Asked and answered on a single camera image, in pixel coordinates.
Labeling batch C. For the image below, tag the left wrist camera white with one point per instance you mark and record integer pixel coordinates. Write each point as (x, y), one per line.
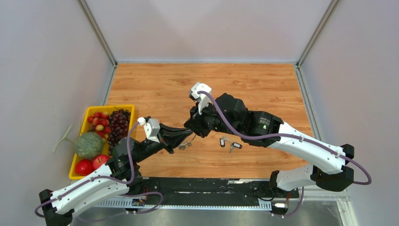
(151, 127)

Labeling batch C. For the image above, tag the small red fruits pile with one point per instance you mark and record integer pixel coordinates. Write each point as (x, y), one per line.
(99, 123)

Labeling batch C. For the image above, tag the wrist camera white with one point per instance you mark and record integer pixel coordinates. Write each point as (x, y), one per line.
(198, 93)
(151, 127)

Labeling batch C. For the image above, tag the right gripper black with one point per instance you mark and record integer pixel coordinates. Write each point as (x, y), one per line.
(195, 122)

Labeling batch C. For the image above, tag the green plant stem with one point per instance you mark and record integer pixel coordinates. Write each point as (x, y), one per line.
(64, 138)

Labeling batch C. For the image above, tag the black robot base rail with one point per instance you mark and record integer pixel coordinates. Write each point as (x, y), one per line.
(205, 194)

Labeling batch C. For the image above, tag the metal keyring with keys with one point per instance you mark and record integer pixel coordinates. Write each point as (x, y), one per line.
(186, 144)

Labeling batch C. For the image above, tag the red tomato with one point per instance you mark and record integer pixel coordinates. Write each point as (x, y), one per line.
(84, 167)

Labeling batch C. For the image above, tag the key with black tag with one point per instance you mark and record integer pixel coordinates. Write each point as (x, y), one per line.
(234, 145)
(224, 140)

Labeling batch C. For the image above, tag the green netted melon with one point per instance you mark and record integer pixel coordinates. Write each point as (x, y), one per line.
(89, 145)

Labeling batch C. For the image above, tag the red apple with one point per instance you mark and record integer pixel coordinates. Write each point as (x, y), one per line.
(100, 160)

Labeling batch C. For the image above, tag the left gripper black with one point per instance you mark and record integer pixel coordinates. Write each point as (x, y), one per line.
(171, 137)

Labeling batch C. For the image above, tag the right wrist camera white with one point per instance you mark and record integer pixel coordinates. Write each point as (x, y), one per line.
(198, 93)

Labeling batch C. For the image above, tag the dark purple grape bunch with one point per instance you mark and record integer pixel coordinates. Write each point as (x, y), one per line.
(119, 126)

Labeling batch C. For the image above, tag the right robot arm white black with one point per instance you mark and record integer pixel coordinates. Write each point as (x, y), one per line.
(327, 165)

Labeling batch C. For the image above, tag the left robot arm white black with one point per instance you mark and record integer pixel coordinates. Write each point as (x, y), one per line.
(116, 177)

